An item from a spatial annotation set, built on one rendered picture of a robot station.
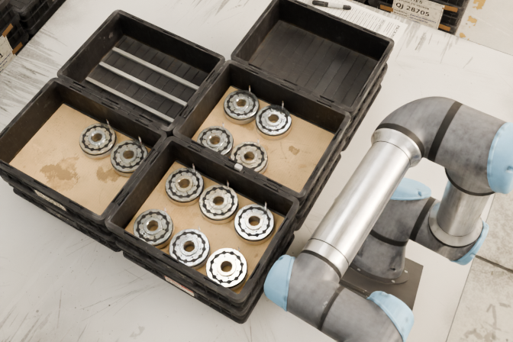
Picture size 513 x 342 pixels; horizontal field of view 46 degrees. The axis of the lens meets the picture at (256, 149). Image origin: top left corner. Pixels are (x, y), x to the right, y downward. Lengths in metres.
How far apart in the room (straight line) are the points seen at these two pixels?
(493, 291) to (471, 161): 1.52
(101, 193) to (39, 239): 0.25
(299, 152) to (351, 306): 0.85
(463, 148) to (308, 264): 0.34
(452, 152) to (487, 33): 2.22
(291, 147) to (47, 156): 0.69
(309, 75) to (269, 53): 0.15
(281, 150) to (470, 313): 1.13
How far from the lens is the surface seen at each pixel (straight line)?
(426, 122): 1.08
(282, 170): 1.67
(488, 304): 2.54
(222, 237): 1.59
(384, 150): 1.05
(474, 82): 2.11
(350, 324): 0.91
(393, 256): 1.51
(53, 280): 1.77
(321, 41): 1.95
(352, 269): 1.50
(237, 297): 1.43
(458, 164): 1.09
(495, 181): 1.09
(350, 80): 1.86
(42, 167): 1.78
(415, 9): 2.69
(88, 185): 1.71
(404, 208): 1.46
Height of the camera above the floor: 2.29
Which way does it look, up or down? 59 degrees down
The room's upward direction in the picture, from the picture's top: 1 degrees counter-clockwise
